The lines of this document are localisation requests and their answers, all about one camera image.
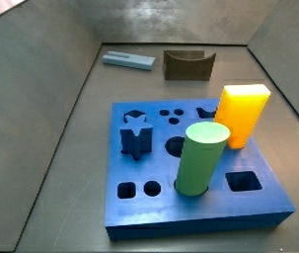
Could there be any light blue square-circle object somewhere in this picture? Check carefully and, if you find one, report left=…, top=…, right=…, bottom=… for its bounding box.
left=103, top=51, right=155, bottom=70

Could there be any blue foam fixture block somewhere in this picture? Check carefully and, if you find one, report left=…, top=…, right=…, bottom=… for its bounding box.
left=104, top=99, right=295, bottom=240

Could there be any dark blue star peg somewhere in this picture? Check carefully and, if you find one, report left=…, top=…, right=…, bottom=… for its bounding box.
left=120, top=115, right=152, bottom=160

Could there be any green cylinder peg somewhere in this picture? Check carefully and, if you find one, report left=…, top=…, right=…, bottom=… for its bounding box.
left=175, top=122, right=231, bottom=197

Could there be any yellow rectangular block peg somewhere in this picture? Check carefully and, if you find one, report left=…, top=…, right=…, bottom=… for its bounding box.
left=215, top=84, right=270, bottom=149

